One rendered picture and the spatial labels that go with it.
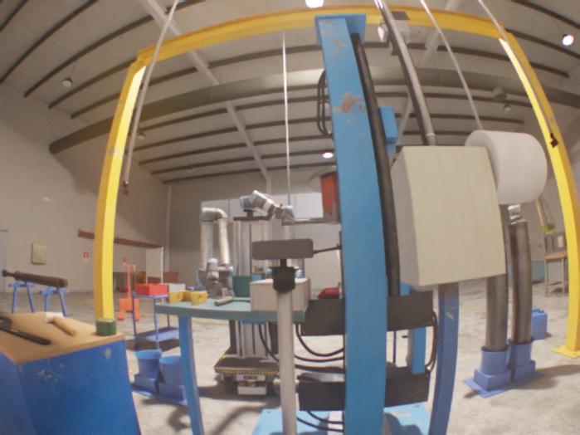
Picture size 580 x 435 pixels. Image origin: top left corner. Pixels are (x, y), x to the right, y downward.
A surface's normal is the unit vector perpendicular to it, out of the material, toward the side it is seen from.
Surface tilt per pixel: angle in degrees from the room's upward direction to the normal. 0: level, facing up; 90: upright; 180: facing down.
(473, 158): 90
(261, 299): 90
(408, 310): 90
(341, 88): 90
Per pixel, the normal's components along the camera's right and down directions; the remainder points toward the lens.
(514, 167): -0.14, 0.15
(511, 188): -0.07, 0.62
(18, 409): -0.15, -0.18
